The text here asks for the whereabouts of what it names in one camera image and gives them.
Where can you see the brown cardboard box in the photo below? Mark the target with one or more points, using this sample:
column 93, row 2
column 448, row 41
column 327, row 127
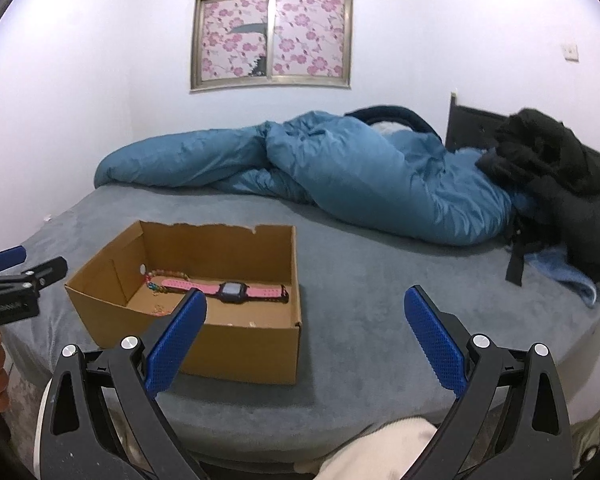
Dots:
column 250, row 328

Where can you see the light blue towel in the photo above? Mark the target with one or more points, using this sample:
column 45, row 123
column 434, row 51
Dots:
column 552, row 263

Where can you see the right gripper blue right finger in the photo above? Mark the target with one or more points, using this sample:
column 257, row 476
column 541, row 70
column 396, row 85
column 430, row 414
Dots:
column 441, row 337

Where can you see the grey bed sheet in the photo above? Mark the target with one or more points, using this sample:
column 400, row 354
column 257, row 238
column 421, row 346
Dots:
column 360, row 365

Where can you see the pink digital wristwatch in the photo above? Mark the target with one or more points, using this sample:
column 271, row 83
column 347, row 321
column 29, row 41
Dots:
column 227, row 292

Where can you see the black jacket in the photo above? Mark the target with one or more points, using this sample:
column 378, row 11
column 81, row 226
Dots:
column 554, row 181

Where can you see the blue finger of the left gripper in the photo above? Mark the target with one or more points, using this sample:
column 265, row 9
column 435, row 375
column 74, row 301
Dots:
column 47, row 273
column 12, row 257

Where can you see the blue quilt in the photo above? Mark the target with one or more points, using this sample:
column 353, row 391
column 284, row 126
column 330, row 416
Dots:
column 405, row 183

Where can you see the black headboard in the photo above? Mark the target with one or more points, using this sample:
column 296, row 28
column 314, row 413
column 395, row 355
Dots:
column 470, row 127

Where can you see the white wall switch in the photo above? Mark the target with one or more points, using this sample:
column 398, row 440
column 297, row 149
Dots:
column 570, row 52

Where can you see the person's cream trouser leg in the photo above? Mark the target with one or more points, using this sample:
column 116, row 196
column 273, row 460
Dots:
column 386, row 454

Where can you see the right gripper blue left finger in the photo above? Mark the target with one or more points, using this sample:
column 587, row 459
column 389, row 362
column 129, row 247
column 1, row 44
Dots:
column 168, row 340

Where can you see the window with floral film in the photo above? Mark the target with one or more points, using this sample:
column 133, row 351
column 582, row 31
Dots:
column 250, row 43

